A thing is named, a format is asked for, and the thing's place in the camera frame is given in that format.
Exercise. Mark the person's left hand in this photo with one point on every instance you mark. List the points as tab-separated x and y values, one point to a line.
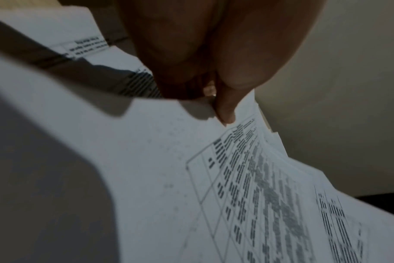
197	43

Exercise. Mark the white paper sheet with table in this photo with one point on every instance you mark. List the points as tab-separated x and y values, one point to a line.
125	159

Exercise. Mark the stack of white printed papers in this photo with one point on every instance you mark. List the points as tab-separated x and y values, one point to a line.
340	218

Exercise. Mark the white paper sheet with text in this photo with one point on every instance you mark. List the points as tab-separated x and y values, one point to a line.
77	33

